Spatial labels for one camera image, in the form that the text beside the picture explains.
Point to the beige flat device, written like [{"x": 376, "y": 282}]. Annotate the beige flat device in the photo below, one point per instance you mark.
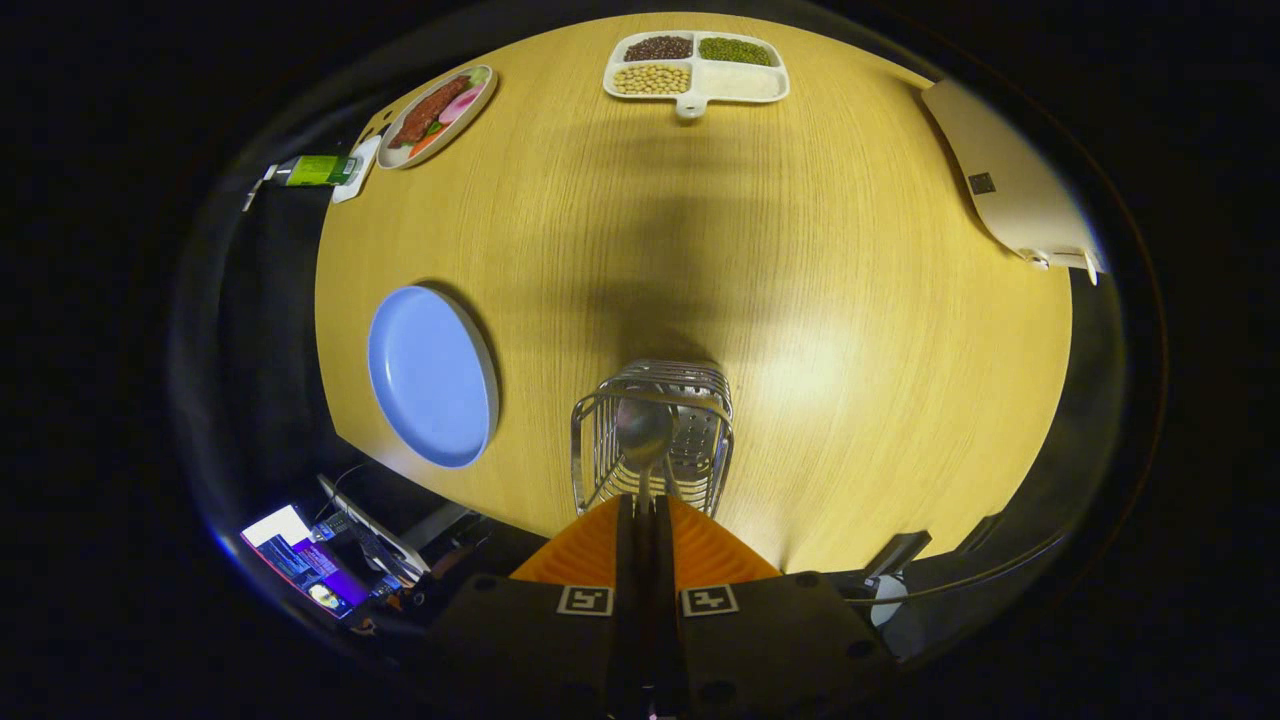
[{"x": 1000, "y": 170}]

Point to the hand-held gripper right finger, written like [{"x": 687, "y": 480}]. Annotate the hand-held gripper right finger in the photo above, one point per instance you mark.
[{"x": 667, "y": 560}]

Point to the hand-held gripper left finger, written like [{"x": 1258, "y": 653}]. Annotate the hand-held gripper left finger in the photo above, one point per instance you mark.
[{"x": 626, "y": 560}]

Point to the lit computer screen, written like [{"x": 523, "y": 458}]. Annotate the lit computer screen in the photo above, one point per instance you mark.
[{"x": 300, "y": 560}]

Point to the green drink bottle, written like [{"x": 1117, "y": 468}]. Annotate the green drink bottle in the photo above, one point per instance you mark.
[{"x": 315, "y": 170}]

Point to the blue plate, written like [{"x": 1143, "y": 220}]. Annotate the blue plate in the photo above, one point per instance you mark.
[{"x": 432, "y": 375}]

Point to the plate with food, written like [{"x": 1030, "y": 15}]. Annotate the plate with food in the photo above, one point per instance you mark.
[{"x": 430, "y": 115}]

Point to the black bracket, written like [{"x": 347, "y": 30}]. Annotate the black bracket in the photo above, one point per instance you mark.
[{"x": 897, "y": 550}]

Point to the white divided bean tray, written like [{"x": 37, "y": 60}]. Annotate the white divided bean tray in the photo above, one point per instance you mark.
[{"x": 740, "y": 85}]

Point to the metal spoon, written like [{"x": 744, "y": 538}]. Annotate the metal spoon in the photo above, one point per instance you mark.
[{"x": 643, "y": 430}]

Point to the white square coaster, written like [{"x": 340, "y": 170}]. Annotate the white square coaster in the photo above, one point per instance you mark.
[{"x": 350, "y": 192}]

